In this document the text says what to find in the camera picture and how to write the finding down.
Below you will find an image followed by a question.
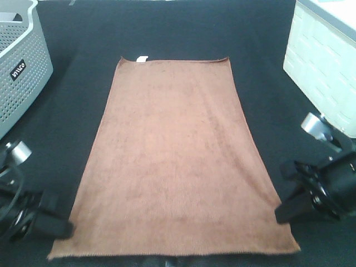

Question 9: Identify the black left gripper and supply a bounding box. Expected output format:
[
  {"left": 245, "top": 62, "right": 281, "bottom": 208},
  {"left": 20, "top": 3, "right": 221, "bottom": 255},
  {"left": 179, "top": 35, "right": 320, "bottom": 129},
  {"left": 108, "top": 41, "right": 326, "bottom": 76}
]
[{"left": 1, "top": 190, "right": 73, "bottom": 241}]

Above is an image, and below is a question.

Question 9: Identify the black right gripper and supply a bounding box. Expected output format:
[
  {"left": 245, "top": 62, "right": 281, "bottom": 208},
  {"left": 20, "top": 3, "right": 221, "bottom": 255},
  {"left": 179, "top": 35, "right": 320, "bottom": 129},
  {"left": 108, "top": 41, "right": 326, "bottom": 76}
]
[{"left": 275, "top": 155, "right": 355, "bottom": 224}]

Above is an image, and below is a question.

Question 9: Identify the brown towel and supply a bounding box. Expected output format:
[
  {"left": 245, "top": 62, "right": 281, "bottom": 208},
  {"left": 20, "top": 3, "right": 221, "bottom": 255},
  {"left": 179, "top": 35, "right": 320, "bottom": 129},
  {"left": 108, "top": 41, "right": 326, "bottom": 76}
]
[{"left": 48, "top": 58, "right": 300, "bottom": 260}]

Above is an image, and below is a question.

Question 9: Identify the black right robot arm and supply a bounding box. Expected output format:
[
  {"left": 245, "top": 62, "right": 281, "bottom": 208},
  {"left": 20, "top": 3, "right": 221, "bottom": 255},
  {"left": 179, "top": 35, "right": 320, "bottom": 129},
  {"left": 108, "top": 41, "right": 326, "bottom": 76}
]
[{"left": 275, "top": 152, "right": 355, "bottom": 224}]

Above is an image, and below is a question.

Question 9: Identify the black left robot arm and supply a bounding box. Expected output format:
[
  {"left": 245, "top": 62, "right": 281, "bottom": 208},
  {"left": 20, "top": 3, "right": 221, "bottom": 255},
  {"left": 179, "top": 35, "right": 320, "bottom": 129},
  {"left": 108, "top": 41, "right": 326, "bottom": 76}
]
[{"left": 1, "top": 167, "right": 74, "bottom": 243}]

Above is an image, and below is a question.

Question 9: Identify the pale green storage box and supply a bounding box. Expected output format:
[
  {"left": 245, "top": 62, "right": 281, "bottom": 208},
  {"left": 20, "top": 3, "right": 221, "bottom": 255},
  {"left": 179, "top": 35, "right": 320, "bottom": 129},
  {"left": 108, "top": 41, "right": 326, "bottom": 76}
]
[{"left": 283, "top": 1, "right": 355, "bottom": 138}]

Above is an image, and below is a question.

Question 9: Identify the grey perforated basket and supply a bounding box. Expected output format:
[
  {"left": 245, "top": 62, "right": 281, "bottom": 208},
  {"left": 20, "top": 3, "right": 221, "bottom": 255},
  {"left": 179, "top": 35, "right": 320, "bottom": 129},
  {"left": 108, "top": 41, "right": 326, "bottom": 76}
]
[{"left": 1, "top": 1, "right": 53, "bottom": 137}]

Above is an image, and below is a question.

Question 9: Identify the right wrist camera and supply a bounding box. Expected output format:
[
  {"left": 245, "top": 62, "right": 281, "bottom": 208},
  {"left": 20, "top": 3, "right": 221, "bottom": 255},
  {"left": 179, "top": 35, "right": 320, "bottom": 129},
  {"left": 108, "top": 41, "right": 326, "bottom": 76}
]
[{"left": 301, "top": 112, "right": 333, "bottom": 142}]

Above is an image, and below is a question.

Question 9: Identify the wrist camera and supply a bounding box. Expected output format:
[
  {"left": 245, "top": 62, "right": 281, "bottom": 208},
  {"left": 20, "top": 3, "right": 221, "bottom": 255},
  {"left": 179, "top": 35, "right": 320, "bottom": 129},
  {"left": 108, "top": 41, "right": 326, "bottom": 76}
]
[
  {"left": 301, "top": 112, "right": 333, "bottom": 142},
  {"left": 5, "top": 141, "right": 32, "bottom": 166}
]

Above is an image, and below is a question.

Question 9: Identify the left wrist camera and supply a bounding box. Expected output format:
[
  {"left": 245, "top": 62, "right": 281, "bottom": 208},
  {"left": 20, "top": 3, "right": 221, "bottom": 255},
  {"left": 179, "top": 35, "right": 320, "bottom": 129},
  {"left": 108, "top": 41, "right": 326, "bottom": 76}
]
[{"left": 5, "top": 141, "right": 32, "bottom": 166}]

